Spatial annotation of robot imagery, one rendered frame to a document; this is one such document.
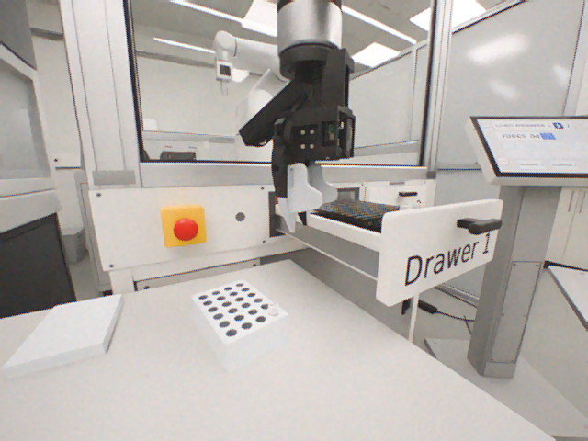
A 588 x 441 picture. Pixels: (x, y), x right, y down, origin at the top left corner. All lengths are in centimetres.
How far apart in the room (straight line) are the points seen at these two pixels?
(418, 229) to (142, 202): 45
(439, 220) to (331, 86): 21
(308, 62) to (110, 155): 35
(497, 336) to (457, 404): 114
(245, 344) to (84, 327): 22
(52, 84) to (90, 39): 343
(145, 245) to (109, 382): 25
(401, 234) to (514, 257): 103
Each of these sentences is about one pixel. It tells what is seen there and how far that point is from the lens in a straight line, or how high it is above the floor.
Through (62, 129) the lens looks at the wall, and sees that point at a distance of 386.
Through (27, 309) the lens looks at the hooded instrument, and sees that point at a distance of 122.
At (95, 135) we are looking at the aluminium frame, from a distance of 51.
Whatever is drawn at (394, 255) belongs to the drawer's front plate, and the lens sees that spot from 28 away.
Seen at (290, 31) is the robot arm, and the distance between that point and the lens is 31.
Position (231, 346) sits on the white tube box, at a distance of 28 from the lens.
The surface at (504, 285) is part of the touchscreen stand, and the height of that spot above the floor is 51.
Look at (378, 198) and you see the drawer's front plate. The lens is 74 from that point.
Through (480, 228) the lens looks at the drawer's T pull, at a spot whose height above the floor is 91.
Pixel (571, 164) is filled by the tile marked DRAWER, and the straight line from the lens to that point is 123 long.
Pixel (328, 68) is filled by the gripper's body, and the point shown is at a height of 108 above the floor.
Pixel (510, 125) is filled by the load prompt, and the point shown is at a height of 116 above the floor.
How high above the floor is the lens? 97
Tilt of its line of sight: 12 degrees down
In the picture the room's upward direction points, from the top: straight up
